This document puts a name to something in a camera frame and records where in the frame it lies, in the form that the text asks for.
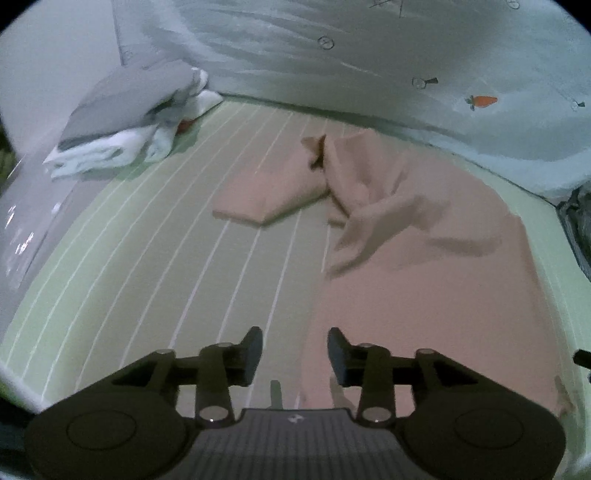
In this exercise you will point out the grey folded cloth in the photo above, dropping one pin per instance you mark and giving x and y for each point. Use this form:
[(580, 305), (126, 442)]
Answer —
[(124, 99)]

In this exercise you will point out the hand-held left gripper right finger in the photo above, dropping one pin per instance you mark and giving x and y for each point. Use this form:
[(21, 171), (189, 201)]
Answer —
[(337, 361)]

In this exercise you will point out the green striped bed sheet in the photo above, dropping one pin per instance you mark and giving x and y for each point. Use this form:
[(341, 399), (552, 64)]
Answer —
[(147, 258)]

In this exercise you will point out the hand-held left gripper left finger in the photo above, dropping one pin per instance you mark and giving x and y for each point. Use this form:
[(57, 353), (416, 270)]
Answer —
[(251, 356)]

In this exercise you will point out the grey striped clothes pile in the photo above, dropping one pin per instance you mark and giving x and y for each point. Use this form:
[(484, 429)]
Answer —
[(578, 230)]

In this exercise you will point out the pink garment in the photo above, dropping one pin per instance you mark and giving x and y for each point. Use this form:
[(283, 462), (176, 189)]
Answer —
[(415, 277)]

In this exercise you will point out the carrot printed pale blanket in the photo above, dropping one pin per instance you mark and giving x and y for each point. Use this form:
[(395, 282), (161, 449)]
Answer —
[(369, 55)]

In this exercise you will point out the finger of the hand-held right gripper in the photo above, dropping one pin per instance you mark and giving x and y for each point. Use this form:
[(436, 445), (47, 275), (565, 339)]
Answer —
[(583, 359)]

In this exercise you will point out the white crumpled cloth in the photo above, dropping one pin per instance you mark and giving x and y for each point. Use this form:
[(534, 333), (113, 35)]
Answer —
[(120, 147)]

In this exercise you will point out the folded pink cloth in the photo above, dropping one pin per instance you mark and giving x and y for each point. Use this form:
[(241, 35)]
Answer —
[(272, 189)]

